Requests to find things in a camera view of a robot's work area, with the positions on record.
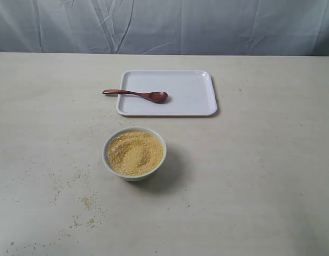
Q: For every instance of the dark brown wooden spoon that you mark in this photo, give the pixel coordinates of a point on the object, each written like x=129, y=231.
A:
x=155, y=97

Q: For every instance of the white ceramic bowl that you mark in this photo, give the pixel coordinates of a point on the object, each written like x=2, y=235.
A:
x=134, y=128

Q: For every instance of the tan granular powder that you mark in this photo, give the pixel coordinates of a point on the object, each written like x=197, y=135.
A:
x=134, y=153

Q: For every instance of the tan powder grains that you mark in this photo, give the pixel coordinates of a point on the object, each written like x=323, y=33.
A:
x=77, y=199

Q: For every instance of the white rectangular plastic tray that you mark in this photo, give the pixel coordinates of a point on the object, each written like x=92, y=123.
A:
x=190, y=93

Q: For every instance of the grey wrinkled backdrop curtain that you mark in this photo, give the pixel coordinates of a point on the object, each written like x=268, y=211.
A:
x=166, y=27

